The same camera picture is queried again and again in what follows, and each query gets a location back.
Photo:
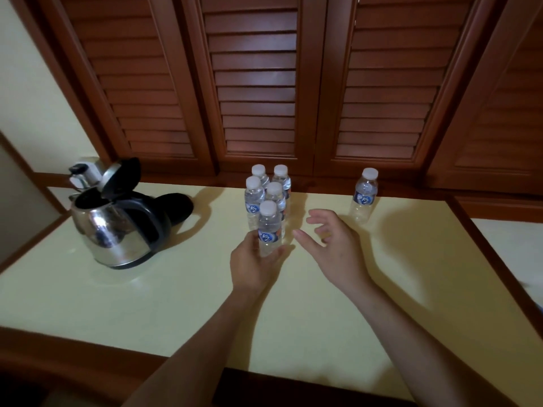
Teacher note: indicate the person's left forearm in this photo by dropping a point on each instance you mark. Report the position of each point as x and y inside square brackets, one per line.
[191, 360]

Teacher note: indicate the person's right hand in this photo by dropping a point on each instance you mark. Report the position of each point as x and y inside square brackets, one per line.
[343, 262]

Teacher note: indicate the wooden cabinet cream top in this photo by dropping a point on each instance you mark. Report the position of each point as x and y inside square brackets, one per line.
[63, 360]

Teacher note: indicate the person's right forearm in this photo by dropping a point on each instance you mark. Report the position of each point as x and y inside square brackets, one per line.
[424, 356]

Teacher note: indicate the clear plastic water bottle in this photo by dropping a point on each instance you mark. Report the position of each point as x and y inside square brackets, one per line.
[364, 199]
[281, 171]
[258, 170]
[253, 199]
[269, 228]
[275, 190]

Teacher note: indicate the white plug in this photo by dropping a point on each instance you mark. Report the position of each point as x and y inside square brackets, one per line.
[78, 181]

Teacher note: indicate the wooden louvered shutter door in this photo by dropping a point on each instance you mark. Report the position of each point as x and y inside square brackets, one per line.
[390, 80]
[135, 80]
[509, 122]
[254, 80]

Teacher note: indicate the black plug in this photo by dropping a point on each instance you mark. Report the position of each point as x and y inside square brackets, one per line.
[77, 168]

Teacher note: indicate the stainless steel electric kettle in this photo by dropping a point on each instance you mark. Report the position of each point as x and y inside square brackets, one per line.
[110, 237]

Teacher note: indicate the white wall socket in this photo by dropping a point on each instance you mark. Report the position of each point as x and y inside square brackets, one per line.
[95, 171]

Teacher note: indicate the person's left hand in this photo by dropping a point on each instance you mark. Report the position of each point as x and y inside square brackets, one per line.
[250, 271]

